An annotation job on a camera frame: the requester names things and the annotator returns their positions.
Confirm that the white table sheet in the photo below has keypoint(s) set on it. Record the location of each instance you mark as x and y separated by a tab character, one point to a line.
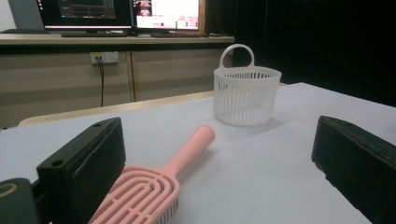
264	161

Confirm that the pink hairbrush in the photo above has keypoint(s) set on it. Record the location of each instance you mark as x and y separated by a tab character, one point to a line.
186	152

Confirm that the light wooden table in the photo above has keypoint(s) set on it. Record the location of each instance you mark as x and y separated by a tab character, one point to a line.
118	108

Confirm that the white plastic basket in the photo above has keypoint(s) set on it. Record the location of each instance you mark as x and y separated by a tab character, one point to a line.
246	99

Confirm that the dark-screen computer monitor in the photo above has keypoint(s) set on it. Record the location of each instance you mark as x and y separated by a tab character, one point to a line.
87	12

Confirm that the beige wooden desk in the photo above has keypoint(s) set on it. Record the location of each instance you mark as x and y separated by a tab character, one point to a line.
62	81

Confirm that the black keyboard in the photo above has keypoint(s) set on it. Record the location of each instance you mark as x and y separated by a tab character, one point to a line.
93	34
177	35

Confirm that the black curtain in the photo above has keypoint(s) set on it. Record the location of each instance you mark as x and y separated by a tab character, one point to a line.
327	40

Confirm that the white wall socket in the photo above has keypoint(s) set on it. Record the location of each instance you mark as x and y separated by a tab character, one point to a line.
107	57

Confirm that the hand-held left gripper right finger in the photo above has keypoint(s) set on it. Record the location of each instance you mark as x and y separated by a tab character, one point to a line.
358	165

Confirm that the grey laptop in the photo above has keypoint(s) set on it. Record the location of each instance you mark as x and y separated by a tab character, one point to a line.
25	14

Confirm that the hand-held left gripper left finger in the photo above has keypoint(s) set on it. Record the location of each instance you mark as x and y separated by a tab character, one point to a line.
77	174

